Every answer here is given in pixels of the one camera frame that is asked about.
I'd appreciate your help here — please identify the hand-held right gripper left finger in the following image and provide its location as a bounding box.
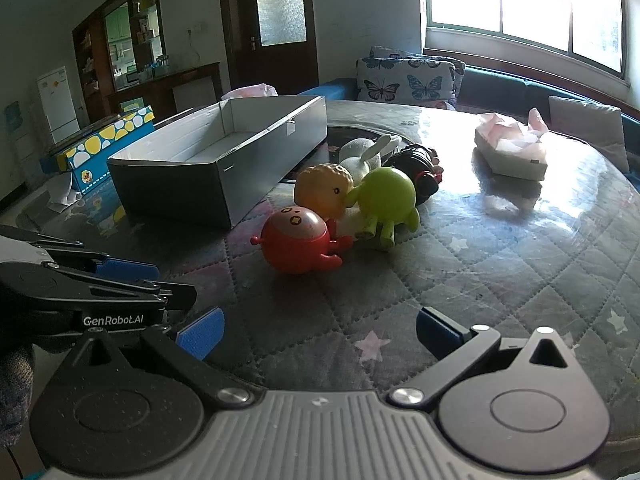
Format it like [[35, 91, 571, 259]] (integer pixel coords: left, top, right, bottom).
[[62, 306, 254, 409]]

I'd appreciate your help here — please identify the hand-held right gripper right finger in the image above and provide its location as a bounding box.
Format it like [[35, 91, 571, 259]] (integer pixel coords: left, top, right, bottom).
[[387, 306, 583, 409]]

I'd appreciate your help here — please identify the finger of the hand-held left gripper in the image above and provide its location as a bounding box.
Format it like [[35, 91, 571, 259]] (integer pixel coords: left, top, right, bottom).
[[0, 225, 161, 282], [55, 264, 197, 311]]

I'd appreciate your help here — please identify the grey cardboard box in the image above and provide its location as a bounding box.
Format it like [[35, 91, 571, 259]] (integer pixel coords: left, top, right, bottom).
[[107, 95, 328, 231]]

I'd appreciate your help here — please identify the red round toy figure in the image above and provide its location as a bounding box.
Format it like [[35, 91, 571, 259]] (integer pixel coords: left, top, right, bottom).
[[251, 206, 353, 275]]

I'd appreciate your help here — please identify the green round toy figure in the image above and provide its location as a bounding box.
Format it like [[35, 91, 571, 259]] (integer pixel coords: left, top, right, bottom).
[[345, 166, 421, 251]]

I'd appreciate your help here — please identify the orange round toy figure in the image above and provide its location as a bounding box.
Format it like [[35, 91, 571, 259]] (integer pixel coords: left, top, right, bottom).
[[294, 163, 355, 221]]

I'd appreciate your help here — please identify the person's left hand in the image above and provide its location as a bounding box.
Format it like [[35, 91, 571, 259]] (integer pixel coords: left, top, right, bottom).
[[0, 345, 37, 448]]

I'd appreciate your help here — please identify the blue yellow spotted box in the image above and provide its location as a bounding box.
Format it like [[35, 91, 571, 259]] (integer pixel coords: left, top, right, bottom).
[[40, 105, 156, 196]]

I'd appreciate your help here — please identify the black and red toy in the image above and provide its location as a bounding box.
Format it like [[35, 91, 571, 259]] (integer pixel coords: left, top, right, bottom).
[[382, 143, 445, 206]]

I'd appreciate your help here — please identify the white refrigerator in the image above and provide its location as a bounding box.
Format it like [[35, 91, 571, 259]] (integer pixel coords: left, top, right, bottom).
[[36, 66, 80, 143]]

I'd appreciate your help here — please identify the water dispenser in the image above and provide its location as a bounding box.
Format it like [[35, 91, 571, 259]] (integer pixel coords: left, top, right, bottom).
[[2, 101, 38, 196]]

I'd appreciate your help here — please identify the dark wooden cabinet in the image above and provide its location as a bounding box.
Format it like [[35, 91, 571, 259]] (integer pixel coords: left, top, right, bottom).
[[72, 0, 223, 126]]

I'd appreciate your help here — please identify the pink tissue box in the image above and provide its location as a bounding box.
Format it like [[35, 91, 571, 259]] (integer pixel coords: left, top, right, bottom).
[[474, 107, 549, 181]]

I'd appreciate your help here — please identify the pink tissue pack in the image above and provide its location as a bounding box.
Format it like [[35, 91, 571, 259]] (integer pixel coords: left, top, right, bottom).
[[221, 82, 279, 101]]

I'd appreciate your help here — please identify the blue sofa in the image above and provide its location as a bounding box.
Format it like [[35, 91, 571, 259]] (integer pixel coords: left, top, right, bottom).
[[295, 62, 640, 171]]

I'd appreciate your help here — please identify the grey plain pillow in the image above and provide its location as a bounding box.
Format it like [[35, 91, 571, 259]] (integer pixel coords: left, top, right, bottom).
[[548, 96, 628, 163]]

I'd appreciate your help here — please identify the brown door with glass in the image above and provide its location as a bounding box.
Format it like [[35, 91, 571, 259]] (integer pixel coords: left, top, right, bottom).
[[217, 0, 321, 96]]

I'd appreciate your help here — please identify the window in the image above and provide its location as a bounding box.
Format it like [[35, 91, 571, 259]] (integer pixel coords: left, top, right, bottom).
[[422, 0, 631, 78]]

